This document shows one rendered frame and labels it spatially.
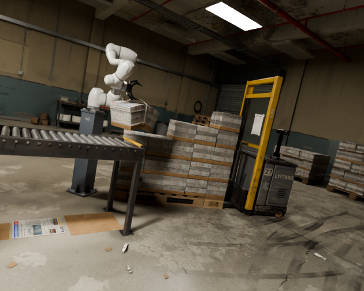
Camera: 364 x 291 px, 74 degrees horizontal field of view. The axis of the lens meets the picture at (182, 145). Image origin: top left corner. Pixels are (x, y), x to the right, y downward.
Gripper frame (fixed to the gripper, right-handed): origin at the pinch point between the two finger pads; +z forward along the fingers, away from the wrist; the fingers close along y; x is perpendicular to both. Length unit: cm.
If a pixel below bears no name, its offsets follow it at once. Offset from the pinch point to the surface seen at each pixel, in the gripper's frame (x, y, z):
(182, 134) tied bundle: 14, 31, 76
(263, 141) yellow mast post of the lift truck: 95, 14, 138
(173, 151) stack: 10, 54, 72
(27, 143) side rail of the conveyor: 6, 60, -95
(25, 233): -8, 136, -76
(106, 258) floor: 56, 132, -48
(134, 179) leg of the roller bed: 37, 78, -16
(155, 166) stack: -2, 78, 59
